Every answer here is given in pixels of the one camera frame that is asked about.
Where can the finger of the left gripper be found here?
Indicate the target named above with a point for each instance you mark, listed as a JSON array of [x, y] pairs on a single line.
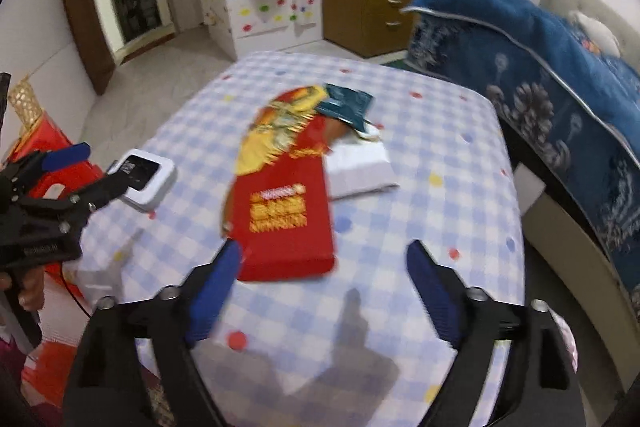
[[65, 157], [100, 193]]

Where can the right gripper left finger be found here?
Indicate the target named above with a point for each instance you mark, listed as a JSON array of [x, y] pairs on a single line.
[[106, 386]]

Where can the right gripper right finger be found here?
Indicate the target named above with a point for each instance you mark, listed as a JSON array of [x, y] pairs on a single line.
[[539, 386]]

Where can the operator left hand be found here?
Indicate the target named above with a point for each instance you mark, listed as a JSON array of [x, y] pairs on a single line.
[[31, 295]]

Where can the white digital timer device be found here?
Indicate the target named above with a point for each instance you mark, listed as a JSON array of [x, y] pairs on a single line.
[[150, 177]]

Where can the red yellow snack bag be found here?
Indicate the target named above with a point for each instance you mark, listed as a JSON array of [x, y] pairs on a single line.
[[278, 208]]

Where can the teal snack wrapper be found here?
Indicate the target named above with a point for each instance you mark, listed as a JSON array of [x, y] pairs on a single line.
[[346, 105]]

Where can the blue floral bed blanket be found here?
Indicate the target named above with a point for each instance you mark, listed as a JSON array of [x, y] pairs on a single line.
[[576, 109]]

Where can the brown wooden drawer cabinet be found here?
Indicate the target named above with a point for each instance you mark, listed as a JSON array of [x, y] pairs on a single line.
[[367, 28]]

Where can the white pillow on bed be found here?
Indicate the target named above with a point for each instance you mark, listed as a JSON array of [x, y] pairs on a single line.
[[601, 38]]

